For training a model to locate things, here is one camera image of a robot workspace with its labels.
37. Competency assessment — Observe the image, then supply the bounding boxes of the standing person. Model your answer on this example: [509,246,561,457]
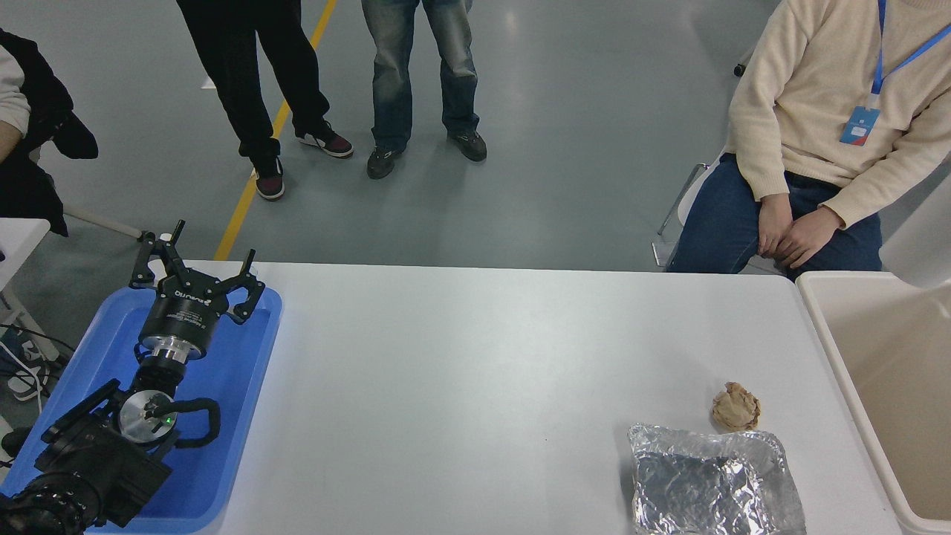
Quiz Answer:
[360,0,488,180]
[177,0,354,201]

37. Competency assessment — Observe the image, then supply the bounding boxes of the white and grey shoe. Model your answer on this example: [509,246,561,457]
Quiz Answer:
[6,369,47,403]

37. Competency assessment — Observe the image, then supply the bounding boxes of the blue lanyard with badge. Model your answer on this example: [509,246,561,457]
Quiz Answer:
[840,0,951,146]

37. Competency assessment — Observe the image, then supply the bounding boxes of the blue plastic tray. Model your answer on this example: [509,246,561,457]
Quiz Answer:
[0,286,283,534]

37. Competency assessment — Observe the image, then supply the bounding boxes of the large pale plastic bin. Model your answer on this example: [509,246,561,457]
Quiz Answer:
[795,270,951,535]

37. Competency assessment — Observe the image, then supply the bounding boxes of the crumpled tan paper ball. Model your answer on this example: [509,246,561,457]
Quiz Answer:
[711,381,762,433]

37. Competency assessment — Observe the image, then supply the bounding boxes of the crumpled silver foil tray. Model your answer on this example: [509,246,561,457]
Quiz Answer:
[628,424,808,535]

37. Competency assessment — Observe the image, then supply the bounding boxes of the cables on floor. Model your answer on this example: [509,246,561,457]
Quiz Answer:
[0,323,75,406]

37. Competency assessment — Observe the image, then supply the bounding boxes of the seated person's left hand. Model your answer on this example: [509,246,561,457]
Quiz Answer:
[773,206,847,270]

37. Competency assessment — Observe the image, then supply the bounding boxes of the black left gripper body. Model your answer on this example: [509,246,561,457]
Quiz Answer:
[139,271,231,351]

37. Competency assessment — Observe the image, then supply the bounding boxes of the white chair with metal legs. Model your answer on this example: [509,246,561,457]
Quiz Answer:
[653,152,725,268]

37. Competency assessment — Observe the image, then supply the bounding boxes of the seated person's right hand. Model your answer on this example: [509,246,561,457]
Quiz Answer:
[757,193,795,258]

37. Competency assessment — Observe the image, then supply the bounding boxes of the seated person with lanyard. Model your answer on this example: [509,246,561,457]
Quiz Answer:
[666,0,951,282]

